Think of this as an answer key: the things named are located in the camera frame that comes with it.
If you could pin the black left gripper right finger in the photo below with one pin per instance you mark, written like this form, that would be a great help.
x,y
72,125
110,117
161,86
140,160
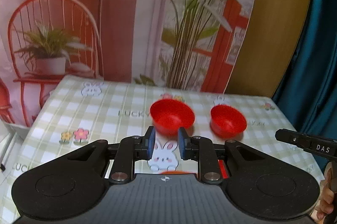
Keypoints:
x,y
216,162

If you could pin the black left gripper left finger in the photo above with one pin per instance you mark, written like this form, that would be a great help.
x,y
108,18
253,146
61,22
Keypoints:
x,y
98,154

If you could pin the red plastic bowl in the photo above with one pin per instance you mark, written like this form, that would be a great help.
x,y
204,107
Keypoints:
x,y
169,115
226,121

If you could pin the person's right hand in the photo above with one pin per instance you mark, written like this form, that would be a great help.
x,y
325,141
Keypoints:
x,y
325,206

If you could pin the teal curtain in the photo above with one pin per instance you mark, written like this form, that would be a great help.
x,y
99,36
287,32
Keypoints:
x,y
307,92

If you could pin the green plaid tablecloth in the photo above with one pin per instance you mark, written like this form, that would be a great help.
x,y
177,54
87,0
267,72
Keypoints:
x,y
112,111

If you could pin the printed room backdrop cloth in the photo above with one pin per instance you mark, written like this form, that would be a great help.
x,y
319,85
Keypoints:
x,y
182,44

